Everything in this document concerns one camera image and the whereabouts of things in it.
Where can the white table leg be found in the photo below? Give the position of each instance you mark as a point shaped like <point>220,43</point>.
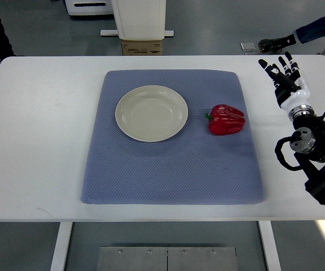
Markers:
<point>269,246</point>
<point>61,246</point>

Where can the cream round plate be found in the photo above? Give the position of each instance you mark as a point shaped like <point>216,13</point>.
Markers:
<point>151,113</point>

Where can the person leg in jeans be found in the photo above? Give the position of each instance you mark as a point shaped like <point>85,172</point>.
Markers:
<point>311,31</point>

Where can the white cabinet with slot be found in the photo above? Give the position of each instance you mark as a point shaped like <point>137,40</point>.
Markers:
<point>88,7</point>

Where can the cardboard box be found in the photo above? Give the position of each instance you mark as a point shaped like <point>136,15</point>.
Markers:
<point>141,48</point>

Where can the black shoe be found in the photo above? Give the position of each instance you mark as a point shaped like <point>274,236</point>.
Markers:
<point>270,45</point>

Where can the blue textured mat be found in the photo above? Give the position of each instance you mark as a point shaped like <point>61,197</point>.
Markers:
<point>192,167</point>

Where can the small grey floor plate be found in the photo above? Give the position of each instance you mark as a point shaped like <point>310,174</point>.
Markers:
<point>247,46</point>

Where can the red bell pepper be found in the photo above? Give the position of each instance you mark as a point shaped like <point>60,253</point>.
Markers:
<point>224,119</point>

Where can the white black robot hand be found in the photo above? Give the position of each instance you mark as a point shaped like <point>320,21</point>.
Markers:
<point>291,87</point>

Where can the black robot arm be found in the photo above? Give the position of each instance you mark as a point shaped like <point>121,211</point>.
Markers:
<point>308,144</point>

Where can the white machine pedestal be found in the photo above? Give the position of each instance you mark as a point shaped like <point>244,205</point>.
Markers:
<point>139,20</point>

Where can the right white table leg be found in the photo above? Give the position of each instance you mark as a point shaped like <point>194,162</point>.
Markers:
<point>269,246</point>

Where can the left white table leg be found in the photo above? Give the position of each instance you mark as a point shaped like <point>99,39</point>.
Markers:
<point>61,246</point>

